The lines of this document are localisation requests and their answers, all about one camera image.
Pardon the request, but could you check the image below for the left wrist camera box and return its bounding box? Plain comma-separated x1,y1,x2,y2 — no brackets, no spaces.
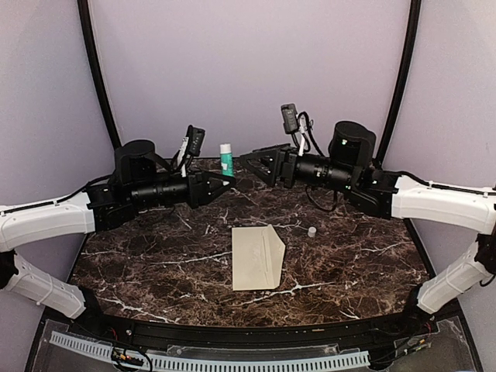
186,125,205,157

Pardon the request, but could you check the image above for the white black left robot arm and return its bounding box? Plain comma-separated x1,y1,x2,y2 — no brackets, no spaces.
1,139,236,338

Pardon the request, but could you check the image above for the cream paper envelope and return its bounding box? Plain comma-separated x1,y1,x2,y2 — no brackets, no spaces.
232,225,285,291

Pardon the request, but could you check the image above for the green white glue stick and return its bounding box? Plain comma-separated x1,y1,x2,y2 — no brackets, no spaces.
219,143,234,177

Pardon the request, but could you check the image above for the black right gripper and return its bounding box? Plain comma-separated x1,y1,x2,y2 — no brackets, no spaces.
239,143,357,194

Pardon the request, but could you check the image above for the black front rail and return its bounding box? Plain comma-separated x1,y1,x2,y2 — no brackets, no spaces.
70,314,425,350

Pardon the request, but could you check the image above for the white slotted cable duct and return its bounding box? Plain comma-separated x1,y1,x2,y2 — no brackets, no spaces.
49,331,370,371

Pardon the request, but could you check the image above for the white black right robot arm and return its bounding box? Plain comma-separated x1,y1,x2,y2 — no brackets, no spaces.
239,121,495,336

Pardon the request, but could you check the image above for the white glue stick cap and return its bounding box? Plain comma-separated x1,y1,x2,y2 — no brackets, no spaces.
307,226,317,237

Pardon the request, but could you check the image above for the black right frame post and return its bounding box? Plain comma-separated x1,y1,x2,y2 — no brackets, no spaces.
376,0,422,165

